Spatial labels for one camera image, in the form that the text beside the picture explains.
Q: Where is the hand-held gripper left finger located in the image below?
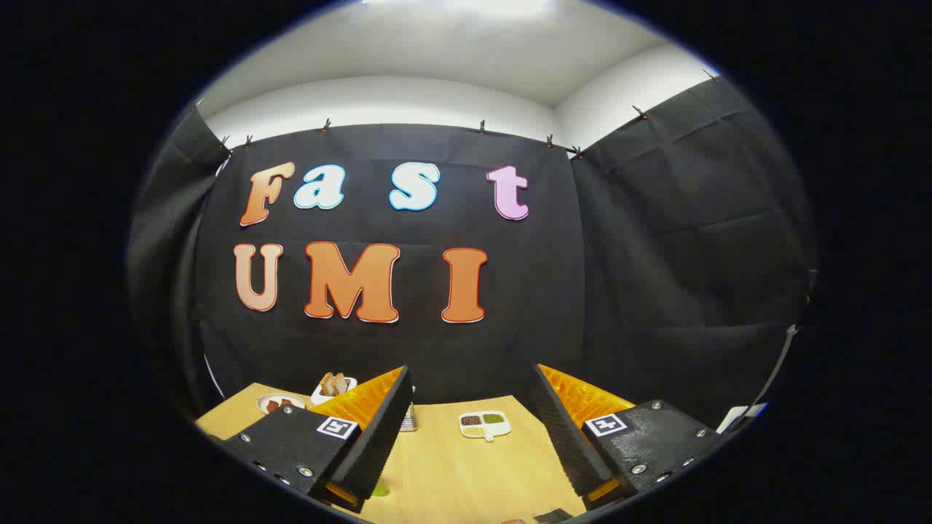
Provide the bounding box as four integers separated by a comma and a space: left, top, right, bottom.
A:
218, 365, 414, 514

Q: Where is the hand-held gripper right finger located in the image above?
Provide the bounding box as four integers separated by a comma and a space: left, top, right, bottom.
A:
530, 364, 729, 510

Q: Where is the white divided dish with beans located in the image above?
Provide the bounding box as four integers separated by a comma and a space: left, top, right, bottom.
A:
459, 411, 512, 442

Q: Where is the cream toaster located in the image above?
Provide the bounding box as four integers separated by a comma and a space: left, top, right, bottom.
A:
311, 376, 358, 406

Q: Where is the wooden table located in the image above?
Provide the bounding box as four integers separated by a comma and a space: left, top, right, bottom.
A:
195, 382, 591, 524

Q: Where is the beige oval plate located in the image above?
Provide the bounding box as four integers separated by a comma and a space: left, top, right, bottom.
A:
256, 393, 307, 416

